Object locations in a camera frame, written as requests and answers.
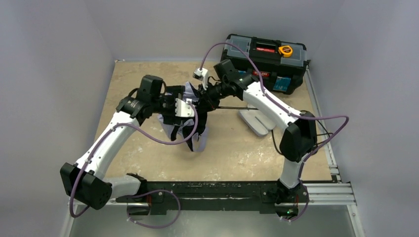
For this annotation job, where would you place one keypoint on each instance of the yellow tape measure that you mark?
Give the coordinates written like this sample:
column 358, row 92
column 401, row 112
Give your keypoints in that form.
column 285, row 51

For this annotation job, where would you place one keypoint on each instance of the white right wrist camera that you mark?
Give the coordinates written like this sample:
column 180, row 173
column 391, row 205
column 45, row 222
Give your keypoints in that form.
column 202, row 74

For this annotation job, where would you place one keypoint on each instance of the aluminium frame rail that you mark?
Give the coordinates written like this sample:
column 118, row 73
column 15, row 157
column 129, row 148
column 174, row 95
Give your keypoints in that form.
column 318, row 193

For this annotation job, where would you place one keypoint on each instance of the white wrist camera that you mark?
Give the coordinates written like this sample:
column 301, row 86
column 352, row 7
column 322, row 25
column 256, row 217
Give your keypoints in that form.
column 202, row 74
column 184, row 108

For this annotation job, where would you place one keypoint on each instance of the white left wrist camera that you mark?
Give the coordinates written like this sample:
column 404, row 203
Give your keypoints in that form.
column 184, row 108

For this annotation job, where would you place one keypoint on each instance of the black plastic toolbox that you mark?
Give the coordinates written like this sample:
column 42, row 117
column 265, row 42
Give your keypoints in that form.
column 279, row 74

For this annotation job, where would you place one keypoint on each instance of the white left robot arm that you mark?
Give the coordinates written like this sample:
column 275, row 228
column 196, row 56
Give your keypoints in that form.
column 84, row 180

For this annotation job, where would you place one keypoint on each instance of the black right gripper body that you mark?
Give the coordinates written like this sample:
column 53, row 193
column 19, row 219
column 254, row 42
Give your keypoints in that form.
column 205, row 99

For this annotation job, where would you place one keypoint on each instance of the lavender umbrella case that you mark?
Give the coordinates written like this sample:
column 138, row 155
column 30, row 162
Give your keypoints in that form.
column 260, row 124

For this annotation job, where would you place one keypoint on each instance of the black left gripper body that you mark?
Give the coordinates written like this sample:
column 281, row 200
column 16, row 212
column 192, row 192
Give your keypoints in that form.
column 178, row 92

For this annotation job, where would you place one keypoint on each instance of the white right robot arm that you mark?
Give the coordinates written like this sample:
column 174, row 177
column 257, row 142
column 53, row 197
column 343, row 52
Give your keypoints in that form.
column 298, row 129

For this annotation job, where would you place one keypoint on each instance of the lavender folding umbrella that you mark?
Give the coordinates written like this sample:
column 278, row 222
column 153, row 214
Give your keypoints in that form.
column 193, row 130

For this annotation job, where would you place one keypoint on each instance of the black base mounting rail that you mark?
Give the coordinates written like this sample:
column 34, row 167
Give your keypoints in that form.
column 264, row 197

